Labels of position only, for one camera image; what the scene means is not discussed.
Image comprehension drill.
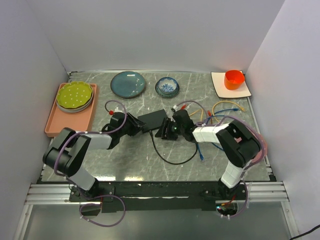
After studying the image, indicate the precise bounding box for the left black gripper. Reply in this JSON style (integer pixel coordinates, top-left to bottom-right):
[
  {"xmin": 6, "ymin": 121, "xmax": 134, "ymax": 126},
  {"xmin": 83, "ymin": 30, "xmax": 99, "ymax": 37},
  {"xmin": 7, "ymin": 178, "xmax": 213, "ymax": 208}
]
[{"xmin": 118, "ymin": 112, "xmax": 147, "ymax": 137}]

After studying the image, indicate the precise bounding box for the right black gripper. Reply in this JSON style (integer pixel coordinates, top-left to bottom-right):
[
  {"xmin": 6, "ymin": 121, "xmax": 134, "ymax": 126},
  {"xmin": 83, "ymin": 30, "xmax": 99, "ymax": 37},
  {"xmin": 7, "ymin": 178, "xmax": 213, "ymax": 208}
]
[{"xmin": 154, "ymin": 117, "xmax": 185, "ymax": 141}]

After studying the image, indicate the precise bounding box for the black network switch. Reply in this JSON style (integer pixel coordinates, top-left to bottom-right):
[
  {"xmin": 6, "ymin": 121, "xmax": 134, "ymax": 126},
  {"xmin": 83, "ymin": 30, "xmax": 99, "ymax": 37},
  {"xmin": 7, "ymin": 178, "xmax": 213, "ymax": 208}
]
[{"xmin": 137, "ymin": 109, "xmax": 167, "ymax": 133}]

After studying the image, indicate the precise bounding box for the red ethernet cable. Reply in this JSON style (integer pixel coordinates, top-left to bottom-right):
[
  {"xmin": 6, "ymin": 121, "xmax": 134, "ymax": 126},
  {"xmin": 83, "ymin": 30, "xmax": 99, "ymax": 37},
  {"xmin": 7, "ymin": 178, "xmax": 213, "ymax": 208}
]
[{"xmin": 180, "ymin": 104, "xmax": 213, "ymax": 118}]

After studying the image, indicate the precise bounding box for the black ethernet cable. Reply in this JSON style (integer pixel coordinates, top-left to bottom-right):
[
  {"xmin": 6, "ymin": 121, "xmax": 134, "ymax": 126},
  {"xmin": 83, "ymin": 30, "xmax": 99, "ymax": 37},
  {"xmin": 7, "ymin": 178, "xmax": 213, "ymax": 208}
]
[{"xmin": 149, "ymin": 131, "xmax": 199, "ymax": 165}]

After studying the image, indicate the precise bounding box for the yellow ethernet cable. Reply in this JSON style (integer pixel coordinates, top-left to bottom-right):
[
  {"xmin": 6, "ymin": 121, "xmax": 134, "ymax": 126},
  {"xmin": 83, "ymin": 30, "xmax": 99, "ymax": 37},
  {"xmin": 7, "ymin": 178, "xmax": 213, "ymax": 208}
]
[
  {"xmin": 211, "ymin": 100, "xmax": 246, "ymax": 115},
  {"xmin": 188, "ymin": 107, "xmax": 205, "ymax": 122}
]

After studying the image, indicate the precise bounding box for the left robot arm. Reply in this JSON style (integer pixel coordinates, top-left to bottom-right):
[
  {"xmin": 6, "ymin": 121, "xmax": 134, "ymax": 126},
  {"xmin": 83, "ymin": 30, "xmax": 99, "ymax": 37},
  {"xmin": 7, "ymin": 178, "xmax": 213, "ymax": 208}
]
[{"xmin": 42, "ymin": 112, "xmax": 146, "ymax": 201}]

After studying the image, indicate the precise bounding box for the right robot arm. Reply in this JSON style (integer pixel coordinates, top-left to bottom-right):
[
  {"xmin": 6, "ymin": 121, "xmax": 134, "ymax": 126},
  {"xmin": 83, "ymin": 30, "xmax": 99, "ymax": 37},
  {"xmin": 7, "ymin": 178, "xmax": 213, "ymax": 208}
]
[{"xmin": 155, "ymin": 109, "xmax": 267, "ymax": 200}]

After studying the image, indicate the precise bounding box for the blue patterned saucer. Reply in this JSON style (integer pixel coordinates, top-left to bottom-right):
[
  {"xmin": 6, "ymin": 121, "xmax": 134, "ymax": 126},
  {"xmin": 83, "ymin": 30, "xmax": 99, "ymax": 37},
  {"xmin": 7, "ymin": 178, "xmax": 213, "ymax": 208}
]
[{"xmin": 155, "ymin": 84, "xmax": 180, "ymax": 99}]

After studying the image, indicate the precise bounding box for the blue white porcelain bowl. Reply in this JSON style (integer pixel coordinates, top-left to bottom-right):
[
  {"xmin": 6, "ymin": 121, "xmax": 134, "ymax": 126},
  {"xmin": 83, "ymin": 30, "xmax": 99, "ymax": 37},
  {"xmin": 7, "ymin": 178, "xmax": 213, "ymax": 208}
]
[{"xmin": 156, "ymin": 77, "xmax": 179, "ymax": 94}]

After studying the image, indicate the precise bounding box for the dark teal round plate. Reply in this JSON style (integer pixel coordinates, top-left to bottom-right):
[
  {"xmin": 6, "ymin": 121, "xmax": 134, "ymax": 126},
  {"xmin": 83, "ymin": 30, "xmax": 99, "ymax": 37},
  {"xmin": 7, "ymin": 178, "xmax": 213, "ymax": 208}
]
[{"xmin": 110, "ymin": 71, "xmax": 147, "ymax": 99}]

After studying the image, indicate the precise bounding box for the pink rectangular tray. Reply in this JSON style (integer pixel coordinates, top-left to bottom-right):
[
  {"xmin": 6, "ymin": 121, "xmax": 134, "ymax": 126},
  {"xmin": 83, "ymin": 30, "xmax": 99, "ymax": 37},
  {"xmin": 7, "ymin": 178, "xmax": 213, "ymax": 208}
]
[{"xmin": 44, "ymin": 83, "xmax": 99, "ymax": 138}]

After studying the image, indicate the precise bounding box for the grey plate under green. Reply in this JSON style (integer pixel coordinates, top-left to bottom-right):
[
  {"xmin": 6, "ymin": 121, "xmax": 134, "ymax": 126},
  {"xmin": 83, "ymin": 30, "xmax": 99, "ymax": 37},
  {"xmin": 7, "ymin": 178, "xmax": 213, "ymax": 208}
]
[{"xmin": 56, "ymin": 97, "xmax": 93, "ymax": 114}]

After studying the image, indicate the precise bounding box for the green dotted plate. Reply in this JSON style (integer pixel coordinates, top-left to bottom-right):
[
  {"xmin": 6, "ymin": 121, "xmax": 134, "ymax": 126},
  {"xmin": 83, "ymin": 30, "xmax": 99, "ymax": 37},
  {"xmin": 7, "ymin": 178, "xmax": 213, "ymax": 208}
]
[{"xmin": 56, "ymin": 81, "xmax": 93, "ymax": 109}]

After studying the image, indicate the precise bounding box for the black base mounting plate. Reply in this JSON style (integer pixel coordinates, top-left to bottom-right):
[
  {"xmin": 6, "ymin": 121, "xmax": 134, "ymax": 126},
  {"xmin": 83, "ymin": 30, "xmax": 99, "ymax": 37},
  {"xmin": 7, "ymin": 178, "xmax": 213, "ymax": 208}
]
[{"xmin": 69, "ymin": 181, "xmax": 247, "ymax": 213}]

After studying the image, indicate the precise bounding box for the white square plate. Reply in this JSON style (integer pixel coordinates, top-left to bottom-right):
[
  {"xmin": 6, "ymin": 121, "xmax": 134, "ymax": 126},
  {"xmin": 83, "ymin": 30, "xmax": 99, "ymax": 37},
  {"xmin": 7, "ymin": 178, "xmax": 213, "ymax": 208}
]
[{"xmin": 211, "ymin": 70, "xmax": 252, "ymax": 99}]

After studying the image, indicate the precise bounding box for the orange plastic cup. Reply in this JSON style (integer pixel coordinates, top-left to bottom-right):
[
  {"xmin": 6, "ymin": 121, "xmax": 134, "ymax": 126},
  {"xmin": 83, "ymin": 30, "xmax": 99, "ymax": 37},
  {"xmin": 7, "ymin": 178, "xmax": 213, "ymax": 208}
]
[{"xmin": 224, "ymin": 70, "xmax": 245, "ymax": 90}]

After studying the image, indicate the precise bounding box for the pink dotted plate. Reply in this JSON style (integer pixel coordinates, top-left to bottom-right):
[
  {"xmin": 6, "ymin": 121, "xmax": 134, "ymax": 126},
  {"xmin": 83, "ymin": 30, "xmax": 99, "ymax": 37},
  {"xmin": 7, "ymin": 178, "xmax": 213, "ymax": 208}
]
[{"xmin": 250, "ymin": 133, "xmax": 268, "ymax": 165}]

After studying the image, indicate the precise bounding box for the aluminium frame rail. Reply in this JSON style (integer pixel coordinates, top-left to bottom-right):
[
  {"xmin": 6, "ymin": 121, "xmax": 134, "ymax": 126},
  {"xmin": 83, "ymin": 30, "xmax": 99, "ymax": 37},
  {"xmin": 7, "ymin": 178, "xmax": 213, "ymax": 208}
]
[{"xmin": 24, "ymin": 182, "xmax": 289, "ymax": 205}]

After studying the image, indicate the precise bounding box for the black power cord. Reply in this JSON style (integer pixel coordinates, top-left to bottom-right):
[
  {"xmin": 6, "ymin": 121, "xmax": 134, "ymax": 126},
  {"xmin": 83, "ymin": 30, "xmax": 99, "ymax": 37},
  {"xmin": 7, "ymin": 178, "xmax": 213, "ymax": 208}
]
[{"xmin": 289, "ymin": 224, "xmax": 320, "ymax": 240}]

